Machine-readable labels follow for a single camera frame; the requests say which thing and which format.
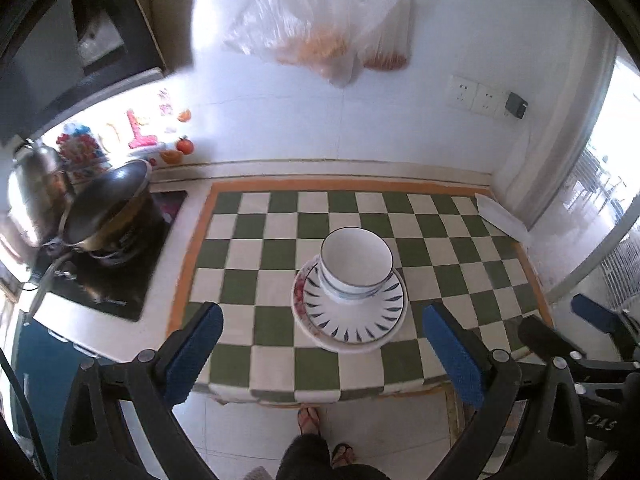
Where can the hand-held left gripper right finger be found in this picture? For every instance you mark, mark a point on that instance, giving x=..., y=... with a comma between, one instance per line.
x=452, y=355

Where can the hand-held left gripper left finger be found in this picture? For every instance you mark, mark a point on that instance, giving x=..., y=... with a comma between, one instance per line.
x=195, y=355

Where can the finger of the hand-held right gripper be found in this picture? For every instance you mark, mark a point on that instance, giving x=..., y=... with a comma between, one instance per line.
x=595, y=312
x=540, y=332

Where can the blue leaf patterned plate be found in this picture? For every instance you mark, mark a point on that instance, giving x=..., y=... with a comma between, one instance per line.
x=350, y=319

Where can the pink floral plate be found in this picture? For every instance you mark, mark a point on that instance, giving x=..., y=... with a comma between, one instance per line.
x=299, y=292

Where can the white bowl with blue rim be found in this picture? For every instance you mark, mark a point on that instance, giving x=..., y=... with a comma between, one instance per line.
x=355, y=260

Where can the black induction cooktop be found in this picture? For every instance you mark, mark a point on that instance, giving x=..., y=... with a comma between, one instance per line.
x=125, y=292

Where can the metal window grille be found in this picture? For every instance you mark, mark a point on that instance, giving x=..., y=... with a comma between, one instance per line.
x=615, y=220

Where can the green white checkered mat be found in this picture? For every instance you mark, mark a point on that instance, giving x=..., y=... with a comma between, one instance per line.
x=260, y=265

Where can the person's left foot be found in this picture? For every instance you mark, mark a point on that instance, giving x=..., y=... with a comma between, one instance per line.
x=307, y=421

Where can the person's foot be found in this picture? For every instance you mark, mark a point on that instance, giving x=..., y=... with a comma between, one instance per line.
x=342, y=452
x=307, y=421

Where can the person's right foot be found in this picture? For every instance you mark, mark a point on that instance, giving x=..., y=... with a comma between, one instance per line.
x=342, y=452

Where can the teal cabinet door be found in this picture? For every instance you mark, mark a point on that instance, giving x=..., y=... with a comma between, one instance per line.
x=45, y=385

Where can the person's dark trousers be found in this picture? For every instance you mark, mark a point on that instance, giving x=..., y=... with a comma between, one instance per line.
x=310, y=462

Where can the black plug adapter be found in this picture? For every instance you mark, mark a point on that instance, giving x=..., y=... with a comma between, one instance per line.
x=515, y=105

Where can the steel kettle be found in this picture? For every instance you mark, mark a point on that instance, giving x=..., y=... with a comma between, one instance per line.
x=35, y=185

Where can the colourful printed packet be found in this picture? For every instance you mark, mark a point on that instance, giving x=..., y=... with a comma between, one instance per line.
x=80, y=147

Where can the clear plastic bag red contents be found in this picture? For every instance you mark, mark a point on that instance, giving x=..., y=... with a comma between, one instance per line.
x=387, y=57

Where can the clear plastic bag orange contents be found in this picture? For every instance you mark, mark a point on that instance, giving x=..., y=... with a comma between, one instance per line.
x=310, y=35

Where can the black range hood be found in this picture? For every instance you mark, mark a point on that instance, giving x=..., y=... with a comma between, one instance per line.
x=50, y=35

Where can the yellow-orange fruit wall sticker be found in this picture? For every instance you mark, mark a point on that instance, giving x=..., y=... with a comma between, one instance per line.
x=172, y=156

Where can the orange fruit wall sticker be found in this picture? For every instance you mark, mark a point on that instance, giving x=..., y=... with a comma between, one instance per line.
x=184, y=145
x=185, y=115

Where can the pink wall sticker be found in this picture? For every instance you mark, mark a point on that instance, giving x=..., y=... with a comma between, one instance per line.
x=140, y=132

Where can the white wall socket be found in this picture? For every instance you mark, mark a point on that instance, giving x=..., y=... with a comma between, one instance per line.
x=489, y=101
x=461, y=92

